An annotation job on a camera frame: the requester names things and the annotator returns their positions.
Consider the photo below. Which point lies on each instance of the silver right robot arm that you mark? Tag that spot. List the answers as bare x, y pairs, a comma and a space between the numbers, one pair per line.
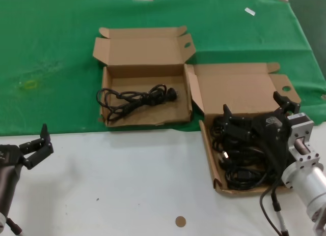
310, 180

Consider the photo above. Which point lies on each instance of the small brown coin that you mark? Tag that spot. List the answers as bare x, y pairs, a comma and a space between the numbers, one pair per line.
180, 221

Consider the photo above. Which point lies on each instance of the open cardboard box, torn rim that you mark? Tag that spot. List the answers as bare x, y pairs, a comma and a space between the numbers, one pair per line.
147, 68

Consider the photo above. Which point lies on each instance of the open cardboard box, intact rim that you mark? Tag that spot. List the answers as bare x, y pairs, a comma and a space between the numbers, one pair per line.
237, 93

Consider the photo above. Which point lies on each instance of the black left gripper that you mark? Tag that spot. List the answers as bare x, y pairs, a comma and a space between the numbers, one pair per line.
10, 157

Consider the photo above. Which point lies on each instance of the green table cloth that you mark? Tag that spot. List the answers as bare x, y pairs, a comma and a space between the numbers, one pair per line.
51, 42

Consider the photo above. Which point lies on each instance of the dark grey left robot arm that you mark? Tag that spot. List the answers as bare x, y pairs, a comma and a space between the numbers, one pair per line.
7, 187

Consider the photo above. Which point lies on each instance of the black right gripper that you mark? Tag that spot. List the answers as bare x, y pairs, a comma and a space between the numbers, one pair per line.
272, 134

